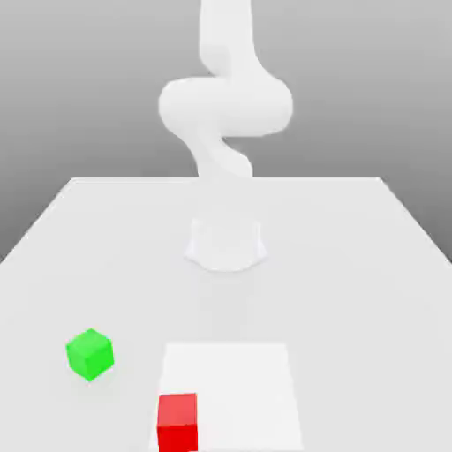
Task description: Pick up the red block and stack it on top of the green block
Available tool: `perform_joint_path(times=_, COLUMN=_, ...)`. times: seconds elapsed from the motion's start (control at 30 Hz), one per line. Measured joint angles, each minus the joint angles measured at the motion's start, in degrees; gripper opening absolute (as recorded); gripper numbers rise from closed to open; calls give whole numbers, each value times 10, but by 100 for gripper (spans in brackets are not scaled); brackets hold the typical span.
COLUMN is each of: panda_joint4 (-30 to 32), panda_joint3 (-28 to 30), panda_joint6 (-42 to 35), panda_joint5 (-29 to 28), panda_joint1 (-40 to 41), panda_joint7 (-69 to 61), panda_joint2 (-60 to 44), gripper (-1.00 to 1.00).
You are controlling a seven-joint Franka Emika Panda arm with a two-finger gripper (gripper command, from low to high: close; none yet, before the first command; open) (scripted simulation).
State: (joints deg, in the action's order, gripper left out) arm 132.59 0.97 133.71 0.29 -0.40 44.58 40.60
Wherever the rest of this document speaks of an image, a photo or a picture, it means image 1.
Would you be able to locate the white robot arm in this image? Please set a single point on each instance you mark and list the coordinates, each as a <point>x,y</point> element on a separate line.
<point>226,106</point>

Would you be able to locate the small green cube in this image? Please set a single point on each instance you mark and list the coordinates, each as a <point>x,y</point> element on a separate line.
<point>90,355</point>

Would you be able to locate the small red cube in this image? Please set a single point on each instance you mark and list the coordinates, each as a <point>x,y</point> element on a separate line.
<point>177,420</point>

